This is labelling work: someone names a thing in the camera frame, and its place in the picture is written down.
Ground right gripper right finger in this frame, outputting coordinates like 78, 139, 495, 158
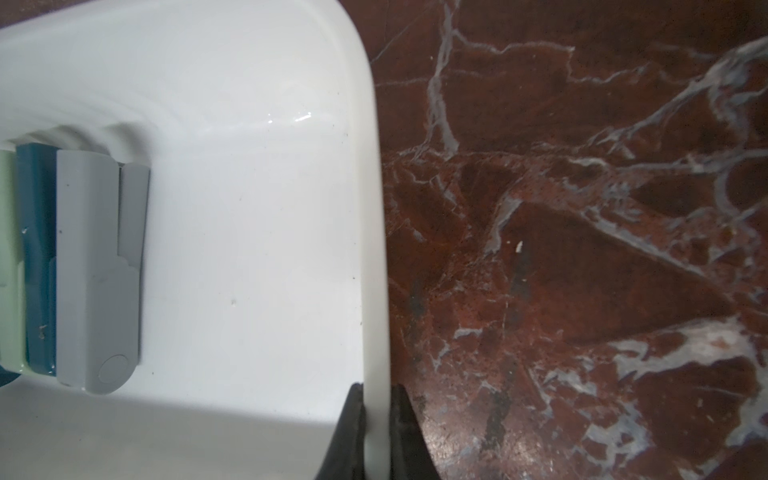
389, 384, 441, 480

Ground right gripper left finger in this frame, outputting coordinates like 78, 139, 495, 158
315, 383, 366, 480

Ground white rectangular storage box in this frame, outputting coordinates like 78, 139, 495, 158
1, 1, 390, 479

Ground grey pruning pliers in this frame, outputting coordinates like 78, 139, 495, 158
56, 150, 150, 395

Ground mint green pruning pliers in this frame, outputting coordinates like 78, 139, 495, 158
1, 151, 28, 374

